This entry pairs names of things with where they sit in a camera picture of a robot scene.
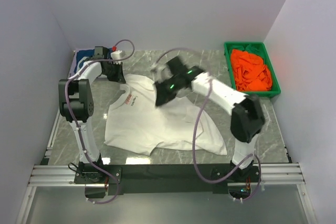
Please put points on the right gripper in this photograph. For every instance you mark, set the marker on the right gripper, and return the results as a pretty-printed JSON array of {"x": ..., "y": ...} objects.
[{"x": 165, "y": 91}]

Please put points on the green plastic bin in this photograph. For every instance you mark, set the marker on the green plastic bin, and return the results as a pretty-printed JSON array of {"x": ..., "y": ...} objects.
[{"x": 240, "y": 45}]

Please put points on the aluminium rail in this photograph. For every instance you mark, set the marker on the aluminium rail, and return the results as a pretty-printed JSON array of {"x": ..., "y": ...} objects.
[{"x": 46, "y": 175}]

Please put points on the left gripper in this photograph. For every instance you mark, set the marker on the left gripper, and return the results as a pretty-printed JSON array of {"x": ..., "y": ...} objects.
[{"x": 114, "y": 69}]

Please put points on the orange t-shirt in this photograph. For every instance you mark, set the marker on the orange t-shirt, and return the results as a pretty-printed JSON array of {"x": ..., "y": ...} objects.
[{"x": 249, "y": 71}]

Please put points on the dark green t-shirt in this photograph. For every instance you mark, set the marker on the dark green t-shirt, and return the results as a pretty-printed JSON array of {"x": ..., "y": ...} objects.
[{"x": 253, "y": 49}]

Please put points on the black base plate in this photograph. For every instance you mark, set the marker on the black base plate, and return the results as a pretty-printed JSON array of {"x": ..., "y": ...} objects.
[{"x": 236, "y": 186}]

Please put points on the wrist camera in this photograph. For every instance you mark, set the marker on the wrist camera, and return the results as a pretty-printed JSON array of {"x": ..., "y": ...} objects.
[
  {"x": 116, "y": 55},
  {"x": 160, "y": 72}
]

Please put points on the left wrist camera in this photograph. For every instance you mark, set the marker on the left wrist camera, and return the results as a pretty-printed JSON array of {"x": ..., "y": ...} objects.
[{"x": 116, "y": 55}]

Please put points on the white t-shirt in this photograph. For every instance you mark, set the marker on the white t-shirt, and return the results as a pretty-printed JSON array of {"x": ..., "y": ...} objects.
[{"x": 135, "y": 124}]

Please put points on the folded blue printed t-shirt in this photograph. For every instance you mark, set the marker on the folded blue printed t-shirt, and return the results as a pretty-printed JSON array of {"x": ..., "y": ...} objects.
[{"x": 81, "y": 57}]

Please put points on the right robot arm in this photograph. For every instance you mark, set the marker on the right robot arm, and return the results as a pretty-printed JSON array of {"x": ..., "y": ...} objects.
[{"x": 247, "y": 118}]

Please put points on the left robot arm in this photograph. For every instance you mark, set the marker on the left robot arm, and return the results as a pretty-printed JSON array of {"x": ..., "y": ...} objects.
[{"x": 76, "y": 105}]

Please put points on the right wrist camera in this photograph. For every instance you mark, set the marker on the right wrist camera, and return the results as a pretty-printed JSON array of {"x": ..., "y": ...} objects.
[{"x": 160, "y": 72}]

